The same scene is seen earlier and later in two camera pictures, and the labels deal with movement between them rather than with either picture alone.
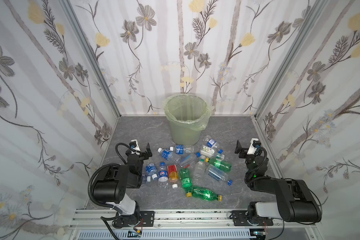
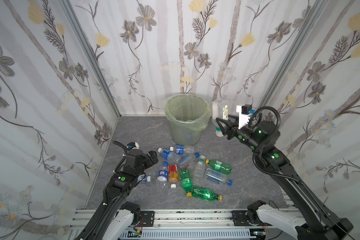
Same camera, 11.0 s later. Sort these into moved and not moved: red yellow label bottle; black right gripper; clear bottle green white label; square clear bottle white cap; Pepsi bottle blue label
Moved: black right gripper; clear bottle green white label
Not moved: Pepsi bottle blue label; square clear bottle white cap; red yellow label bottle
